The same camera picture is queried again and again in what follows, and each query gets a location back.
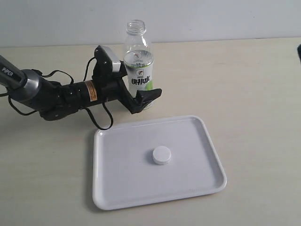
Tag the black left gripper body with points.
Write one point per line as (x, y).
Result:
(111, 87)

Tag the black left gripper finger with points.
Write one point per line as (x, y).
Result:
(122, 70)
(146, 97)

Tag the clear plastic drink bottle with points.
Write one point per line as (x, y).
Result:
(138, 57)

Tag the white bottle cap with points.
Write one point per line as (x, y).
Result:
(161, 155)

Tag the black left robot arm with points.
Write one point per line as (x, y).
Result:
(54, 101)

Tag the white plastic tray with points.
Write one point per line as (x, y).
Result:
(146, 162)

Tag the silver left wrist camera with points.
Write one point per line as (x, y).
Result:
(107, 60)

